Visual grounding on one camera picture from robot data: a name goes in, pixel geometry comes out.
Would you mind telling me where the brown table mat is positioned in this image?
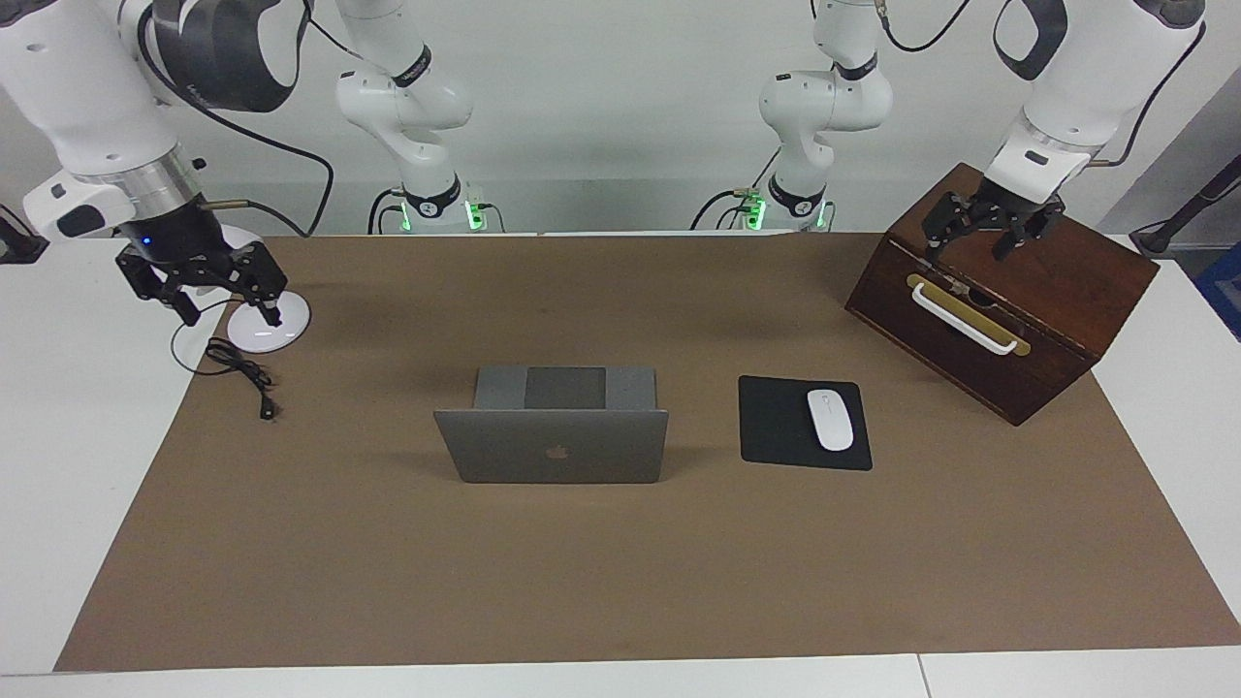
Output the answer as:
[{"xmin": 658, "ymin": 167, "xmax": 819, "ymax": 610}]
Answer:
[{"xmin": 53, "ymin": 233, "xmax": 1241, "ymax": 673}]

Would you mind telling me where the black stand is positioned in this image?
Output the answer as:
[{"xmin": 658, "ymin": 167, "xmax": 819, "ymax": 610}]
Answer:
[{"xmin": 1130, "ymin": 155, "xmax": 1241, "ymax": 258}]

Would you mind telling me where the black lamp power cable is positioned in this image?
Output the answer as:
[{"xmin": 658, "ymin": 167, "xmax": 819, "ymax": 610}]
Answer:
[{"xmin": 171, "ymin": 299, "xmax": 282, "ymax": 422}]

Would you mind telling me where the white box handle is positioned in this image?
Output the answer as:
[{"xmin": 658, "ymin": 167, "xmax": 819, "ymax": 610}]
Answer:
[{"xmin": 911, "ymin": 283, "xmax": 1019, "ymax": 357}]

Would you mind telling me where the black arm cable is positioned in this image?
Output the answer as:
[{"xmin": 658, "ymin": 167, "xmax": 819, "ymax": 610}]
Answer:
[
  {"xmin": 136, "ymin": 0, "xmax": 335, "ymax": 238},
  {"xmin": 1086, "ymin": 19, "xmax": 1208, "ymax": 168}
]

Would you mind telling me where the grey laptop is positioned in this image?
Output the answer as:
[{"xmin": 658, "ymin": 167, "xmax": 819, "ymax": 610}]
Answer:
[{"xmin": 433, "ymin": 365, "xmax": 670, "ymax": 485}]

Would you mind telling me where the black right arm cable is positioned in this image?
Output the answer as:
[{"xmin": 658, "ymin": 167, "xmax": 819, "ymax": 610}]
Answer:
[{"xmin": 136, "ymin": 0, "xmax": 335, "ymax": 238}]

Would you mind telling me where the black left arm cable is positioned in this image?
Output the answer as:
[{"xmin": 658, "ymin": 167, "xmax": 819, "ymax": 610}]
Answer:
[{"xmin": 1086, "ymin": 19, "xmax": 1208, "ymax": 168}]

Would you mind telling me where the black base cable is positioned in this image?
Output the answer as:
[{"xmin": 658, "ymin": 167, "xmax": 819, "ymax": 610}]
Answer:
[
  {"xmin": 690, "ymin": 145, "xmax": 781, "ymax": 232},
  {"xmin": 366, "ymin": 187, "xmax": 408, "ymax": 236}
]

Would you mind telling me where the black mouse pad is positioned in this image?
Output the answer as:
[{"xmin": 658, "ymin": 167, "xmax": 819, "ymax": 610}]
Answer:
[{"xmin": 738, "ymin": 375, "xmax": 874, "ymax": 472}]

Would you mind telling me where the black clamp mount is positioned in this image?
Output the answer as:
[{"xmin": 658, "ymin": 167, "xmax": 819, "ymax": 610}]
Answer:
[{"xmin": 0, "ymin": 204, "xmax": 49, "ymax": 265}]

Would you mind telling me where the white desk lamp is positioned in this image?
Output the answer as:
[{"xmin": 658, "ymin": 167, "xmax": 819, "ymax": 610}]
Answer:
[{"xmin": 199, "ymin": 225, "xmax": 311, "ymax": 354}]

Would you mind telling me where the blue crate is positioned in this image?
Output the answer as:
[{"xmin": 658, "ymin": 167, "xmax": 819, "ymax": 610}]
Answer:
[{"xmin": 1194, "ymin": 242, "xmax": 1241, "ymax": 342}]

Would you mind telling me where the dark brown wooden box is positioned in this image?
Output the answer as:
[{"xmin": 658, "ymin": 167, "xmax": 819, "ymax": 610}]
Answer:
[{"xmin": 844, "ymin": 162, "xmax": 1161, "ymax": 428}]

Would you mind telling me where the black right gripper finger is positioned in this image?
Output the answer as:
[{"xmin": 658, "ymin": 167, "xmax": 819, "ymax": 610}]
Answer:
[
  {"xmin": 228, "ymin": 244, "xmax": 289, "ymax": 328},
  {"xmin": 118, "ymin": 257, "xmax": 203, "ymax": 328}
]

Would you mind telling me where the white computer mouse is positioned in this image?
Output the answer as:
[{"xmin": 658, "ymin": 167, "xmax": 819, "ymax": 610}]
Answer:
[{"xmin": 808, "ymin": 389, "xmax": 855, "ymax": 453}]

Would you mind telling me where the brass handle plate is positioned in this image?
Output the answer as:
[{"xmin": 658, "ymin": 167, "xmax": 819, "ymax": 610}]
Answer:
[{"xmin": 907, "ymin": 273, "xmax": 1032, "ymax": 358}]

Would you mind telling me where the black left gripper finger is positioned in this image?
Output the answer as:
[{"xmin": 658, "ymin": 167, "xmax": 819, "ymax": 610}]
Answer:
[
  {"xmin": 921, "ymin": 192, "xmax": 982, "ymax": 263},
  {"xmin": 993, "ymin": 206, "xmax": 1062, "ymax": 264}
]

